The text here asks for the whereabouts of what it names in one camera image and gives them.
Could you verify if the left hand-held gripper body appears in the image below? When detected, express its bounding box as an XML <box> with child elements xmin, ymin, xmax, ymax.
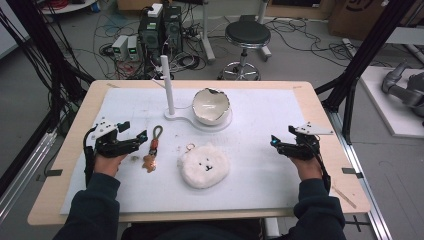
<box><xmin>90</xmin><ymin>118</ymin><xmax>131</xmax><ymax>159</ymax></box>

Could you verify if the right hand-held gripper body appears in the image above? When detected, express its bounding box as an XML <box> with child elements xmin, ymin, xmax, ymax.
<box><xmin>283</xmin><ymin>121</ymin><xmax>335</xmax><ymax>162</ymax></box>

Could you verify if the person's left hand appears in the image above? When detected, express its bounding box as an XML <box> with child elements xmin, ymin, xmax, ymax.
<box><xmin>93</xmin><ymin>152</ymin><xmax>128</xmax><ymax>178</ymax></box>

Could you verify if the person's right hand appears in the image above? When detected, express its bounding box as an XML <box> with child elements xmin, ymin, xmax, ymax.
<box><xmin>288</xmin><ymin>155</ymin><xmax>323</xmax><ymax>182</ymax></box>

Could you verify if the white table mat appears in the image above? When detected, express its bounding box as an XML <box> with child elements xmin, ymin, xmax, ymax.
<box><xmin>59</xmin><ymin>86</ymin><xmax>332</xmax><ymax>215</ymax></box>

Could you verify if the wooden table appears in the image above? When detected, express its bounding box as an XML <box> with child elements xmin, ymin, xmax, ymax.
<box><xmin>27</xmin><ymin>79</ymin><xmax>372</xmax><ymax>227</ymax></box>

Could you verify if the white stand with pole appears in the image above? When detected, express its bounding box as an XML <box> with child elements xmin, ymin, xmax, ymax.
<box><xmin>159</xmin><ymin>54</ymin><xmax>234</xmax><ymax>133</ymax></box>

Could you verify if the white fluffy bear pouch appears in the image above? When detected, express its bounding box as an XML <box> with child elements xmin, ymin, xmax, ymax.
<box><xmin>177</xmin><ymin>142</ymin><xmax>231</xmax><ymax>190</ymax></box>

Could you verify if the grey power supply unit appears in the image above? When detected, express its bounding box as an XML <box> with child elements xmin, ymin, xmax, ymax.
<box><xmin>126</xmin><ymin>35</ymin><xmax>140</xmax><ymax>62</ymax></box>
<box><xmin>111</xmin><ymin>34</ymin><xmax>130</xmax><ymax>62</ymax></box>

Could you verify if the white eggshell bowl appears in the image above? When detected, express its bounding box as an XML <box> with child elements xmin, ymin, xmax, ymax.
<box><xmin>191</xmin><ymin>87</ymin><xmax>232</xmax><ymax>127</ymax></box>

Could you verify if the white table leg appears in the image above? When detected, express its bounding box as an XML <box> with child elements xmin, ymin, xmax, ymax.
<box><xmin>263</xmin><ymin>217</ymin><xmax>282</xmax><ymax>240</ymax></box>

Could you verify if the white floor board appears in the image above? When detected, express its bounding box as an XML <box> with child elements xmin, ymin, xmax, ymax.
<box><xmin>359</xmin><ymin>65</ymin><xmax>424</xmax><ymax>139</ymax></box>

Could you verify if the black computer tower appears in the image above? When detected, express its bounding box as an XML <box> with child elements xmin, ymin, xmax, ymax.
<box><xmin>162</xmin><ymin>5</ymin><xmax>184</xmax><ymax>54</ymax></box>
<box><xmin>137</xmin><ymin>13</ymin><xmax>165</xmax><ymax>68</ymax></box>

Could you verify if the black round stool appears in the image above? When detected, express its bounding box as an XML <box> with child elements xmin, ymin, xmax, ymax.
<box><xmin>217</xmin><ymin>19</ymin><xmax>272</xmax><ymax>82</ymax></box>

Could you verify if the white box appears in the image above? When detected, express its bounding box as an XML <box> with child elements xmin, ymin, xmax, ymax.
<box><xmin>147</xmin><ymin>2</ymin><xmax>164</xmax><ymax>19</ymax></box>

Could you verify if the cardboard box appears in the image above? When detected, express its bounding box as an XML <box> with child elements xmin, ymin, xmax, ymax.
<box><xmin>327</xmin><ymin>0</ymin><xmax>424</xmax><ymax>42</ymax></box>

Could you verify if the gingerbread man keychain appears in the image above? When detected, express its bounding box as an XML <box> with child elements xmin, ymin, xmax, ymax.
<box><xmin>142</xmin><ymin>124</ymin><xmax>164</xmax><ymax>174</ymax></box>

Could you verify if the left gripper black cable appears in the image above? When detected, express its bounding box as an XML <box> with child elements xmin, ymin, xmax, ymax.
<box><xmin>82</xmin><ymin>127</ymin><xmax>98</xmax><ymax>188</ymax></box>

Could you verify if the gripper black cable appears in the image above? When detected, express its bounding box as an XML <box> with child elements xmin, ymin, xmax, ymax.
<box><xmin>82</xmin><ymin>127</ymin><xmax>98</xmax><ymax>188</ymax></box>
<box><xmin>312</xmin><ymin>146</ymin><xmax>332</xmax><ymax>195</ymax></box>

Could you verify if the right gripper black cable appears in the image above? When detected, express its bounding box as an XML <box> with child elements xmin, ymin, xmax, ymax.
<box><xmin>312</xmin><ymin>146</ymin><xmax>332</xmax><ymax>195</ymax></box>

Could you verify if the aluminium floor rail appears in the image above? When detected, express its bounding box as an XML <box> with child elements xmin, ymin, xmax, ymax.
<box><xmin>325</xmin><ymin>109</ymin><xmax>395</xmax><ymax>240</ymax></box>
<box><xmin>0</xmin><ymin>130</ymin><xmax>58</xmax><ymax>223</ymax></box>

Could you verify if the tangle of floor cables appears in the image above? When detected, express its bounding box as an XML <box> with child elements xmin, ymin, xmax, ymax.
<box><xmin>93</xmin><ymin>3</ymin><xmax>394</xmax><ymax>81</ymax></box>

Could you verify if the black metal frame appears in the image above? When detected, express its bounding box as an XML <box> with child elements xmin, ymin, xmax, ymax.
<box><xmin>0</xmin><ymin>0</ymin><xmax>96</xmax><ymax>198</ymax></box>
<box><xmin>314</xmin><ymin>0</ymin><xmax>419</xmax><ymax>145</ymax></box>

